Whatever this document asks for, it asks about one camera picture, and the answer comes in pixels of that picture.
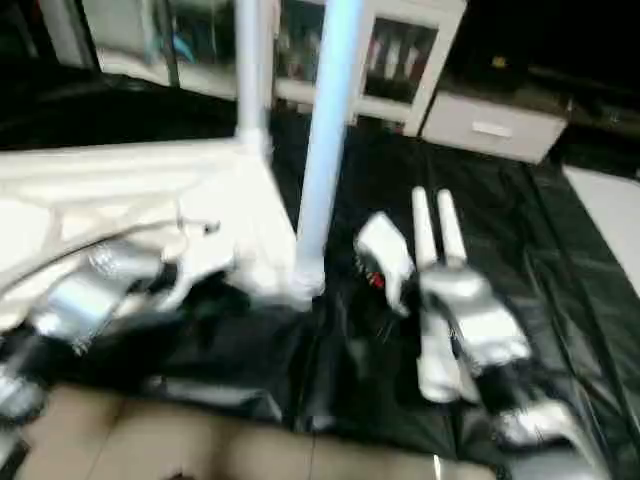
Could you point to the white plastic table leg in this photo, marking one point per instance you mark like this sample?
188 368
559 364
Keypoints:
330 120
252 60
448 225
430 330

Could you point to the white plastic table top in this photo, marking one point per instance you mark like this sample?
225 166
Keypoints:
130 200

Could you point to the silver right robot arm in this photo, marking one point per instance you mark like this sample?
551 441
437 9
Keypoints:
480 330

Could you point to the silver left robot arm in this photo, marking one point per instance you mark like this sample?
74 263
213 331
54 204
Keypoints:
70 310

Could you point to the white glass door cabinet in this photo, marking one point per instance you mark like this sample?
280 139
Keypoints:
400 60

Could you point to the white drawer unit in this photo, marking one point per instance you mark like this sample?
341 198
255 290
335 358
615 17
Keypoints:
495 125

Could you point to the teal floor stand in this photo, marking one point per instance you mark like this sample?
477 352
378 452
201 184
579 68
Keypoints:
180 45

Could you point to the black plastic mat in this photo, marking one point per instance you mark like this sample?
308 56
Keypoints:
560 250

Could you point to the black box device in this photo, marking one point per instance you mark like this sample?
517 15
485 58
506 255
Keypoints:
500 60

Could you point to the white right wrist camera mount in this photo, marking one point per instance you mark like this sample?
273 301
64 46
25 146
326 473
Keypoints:
385 260

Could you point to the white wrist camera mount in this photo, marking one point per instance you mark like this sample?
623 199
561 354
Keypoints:
205 260
385 260

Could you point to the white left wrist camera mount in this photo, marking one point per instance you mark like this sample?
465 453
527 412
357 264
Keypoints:
205 260

